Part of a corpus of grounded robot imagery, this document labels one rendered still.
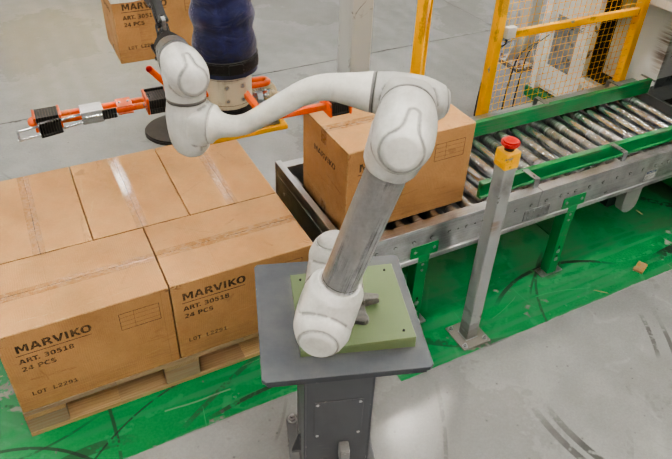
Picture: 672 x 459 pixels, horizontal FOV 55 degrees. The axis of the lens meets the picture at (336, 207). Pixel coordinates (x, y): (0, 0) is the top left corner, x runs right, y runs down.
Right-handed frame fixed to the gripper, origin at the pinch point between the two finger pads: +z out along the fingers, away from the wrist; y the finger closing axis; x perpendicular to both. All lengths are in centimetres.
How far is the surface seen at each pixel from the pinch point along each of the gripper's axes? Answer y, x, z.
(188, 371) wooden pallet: 149, -6, 0
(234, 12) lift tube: 4.1, 27.6, 11.3
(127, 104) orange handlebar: 33.2, -8.4, 19.7
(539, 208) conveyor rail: 105, 160, -11
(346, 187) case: 75, 65, 1
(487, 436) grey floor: 154, 93, -75
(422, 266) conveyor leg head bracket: 117, 97, -12
